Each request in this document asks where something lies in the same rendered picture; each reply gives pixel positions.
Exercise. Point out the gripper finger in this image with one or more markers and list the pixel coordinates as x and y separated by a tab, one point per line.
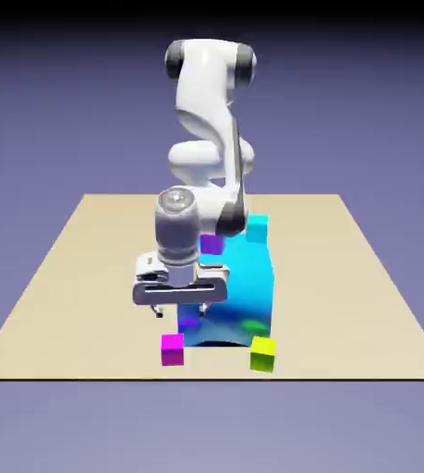
203	309
158	312

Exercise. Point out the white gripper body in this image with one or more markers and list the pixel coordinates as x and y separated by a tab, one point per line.
182	295

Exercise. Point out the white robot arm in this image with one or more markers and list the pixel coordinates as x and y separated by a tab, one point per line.
204	111

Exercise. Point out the small magenta cube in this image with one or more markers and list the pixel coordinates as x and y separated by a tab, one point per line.
172	351

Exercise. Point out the small purple cube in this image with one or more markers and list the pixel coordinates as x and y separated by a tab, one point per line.
211	245

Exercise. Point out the small yellow-green cube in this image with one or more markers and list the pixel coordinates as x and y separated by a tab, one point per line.
263	354

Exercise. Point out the small cyan cube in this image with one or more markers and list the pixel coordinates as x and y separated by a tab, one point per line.
258	228

